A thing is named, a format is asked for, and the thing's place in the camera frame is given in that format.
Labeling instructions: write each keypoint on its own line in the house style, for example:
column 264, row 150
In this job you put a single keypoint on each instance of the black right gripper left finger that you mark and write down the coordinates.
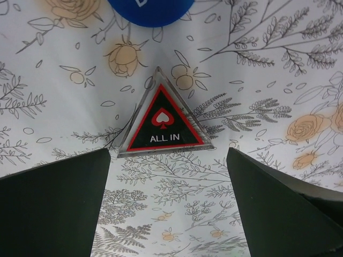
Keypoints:
column 53, row 209

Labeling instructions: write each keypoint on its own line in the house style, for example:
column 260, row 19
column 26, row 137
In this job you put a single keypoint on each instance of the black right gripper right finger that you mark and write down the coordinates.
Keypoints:
column 282, row 215

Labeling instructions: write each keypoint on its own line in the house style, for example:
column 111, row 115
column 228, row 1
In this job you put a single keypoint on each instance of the triangular all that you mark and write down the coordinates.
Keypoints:
column 162, row 123

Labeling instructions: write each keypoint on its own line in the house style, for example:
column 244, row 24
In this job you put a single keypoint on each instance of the blue small blind button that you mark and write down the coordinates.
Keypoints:
column 151, row 13

